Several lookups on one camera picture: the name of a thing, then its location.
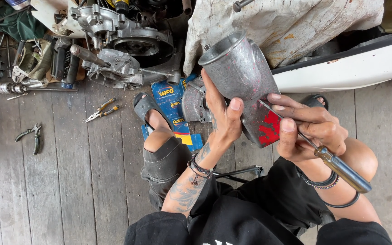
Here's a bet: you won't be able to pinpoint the person's black shirt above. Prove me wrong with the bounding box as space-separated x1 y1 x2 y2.
124 195 392 245

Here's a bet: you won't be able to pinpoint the large silver engine crankcase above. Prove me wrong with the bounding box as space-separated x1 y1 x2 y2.
69 3 176 67

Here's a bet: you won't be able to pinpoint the black metal stool frame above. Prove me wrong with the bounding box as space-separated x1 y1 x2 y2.
212 165 265 184

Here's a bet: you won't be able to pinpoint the dark green cloth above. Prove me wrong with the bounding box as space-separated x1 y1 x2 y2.
0 0 48 43

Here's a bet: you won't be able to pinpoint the person's black shorts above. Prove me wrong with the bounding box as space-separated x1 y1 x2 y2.
140 136 337 239

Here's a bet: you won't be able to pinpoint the grey metal engine cover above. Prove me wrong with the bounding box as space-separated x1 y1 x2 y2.
181 75 214 123

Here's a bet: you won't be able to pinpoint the person's right hand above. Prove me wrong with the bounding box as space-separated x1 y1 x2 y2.
267 93 350 162

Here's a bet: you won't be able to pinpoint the small silver engine casing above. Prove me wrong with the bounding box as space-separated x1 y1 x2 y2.
80 48 184 90

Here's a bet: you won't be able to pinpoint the black handled pliers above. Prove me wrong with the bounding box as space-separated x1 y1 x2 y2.
14 123 43 156

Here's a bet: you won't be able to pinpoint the person's left hand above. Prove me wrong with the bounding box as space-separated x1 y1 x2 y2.
201 68 245 146

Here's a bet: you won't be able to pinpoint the braided wrist bracelets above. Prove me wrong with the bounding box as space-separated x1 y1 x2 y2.
296 166 340 190

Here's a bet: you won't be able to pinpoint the steel bolt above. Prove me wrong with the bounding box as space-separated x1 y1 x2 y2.
232 0 255 13

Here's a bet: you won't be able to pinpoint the thin black wrist band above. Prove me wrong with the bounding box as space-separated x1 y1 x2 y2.
318 191 361 209

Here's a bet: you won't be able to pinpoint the grey metal housing red paint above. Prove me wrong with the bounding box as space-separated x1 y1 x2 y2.
198 29 282 149

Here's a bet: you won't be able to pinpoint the grey rubber sandal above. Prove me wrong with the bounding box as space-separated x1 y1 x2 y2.
301 94 329 111
133 92 175 132

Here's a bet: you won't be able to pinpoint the white scooter body panel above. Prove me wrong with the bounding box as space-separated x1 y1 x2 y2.
271 32 392 94

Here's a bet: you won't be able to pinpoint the grey handled tool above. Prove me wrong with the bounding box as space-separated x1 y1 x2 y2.
70 44 112 69

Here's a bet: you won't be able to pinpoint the dirty white cloth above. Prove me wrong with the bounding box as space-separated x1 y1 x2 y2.
183 0 386 78

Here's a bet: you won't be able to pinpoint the blue cardboard packet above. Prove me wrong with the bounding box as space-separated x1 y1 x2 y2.
141 73 204 152

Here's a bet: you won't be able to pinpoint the dark beaded wrist bracelets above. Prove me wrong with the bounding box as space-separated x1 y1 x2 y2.
187 153 214 186

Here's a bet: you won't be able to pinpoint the heap of tools and parts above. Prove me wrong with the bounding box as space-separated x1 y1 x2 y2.
0 17 82 90

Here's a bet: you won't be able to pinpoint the shock absorber spring rod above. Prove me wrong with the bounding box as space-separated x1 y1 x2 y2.
0 81 79 101

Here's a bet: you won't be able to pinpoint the amber handled screwdriver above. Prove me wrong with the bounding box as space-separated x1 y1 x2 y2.
258 99 373 194

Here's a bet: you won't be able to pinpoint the yellow handled pliers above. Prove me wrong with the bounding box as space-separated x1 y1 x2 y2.
84 97 120 124

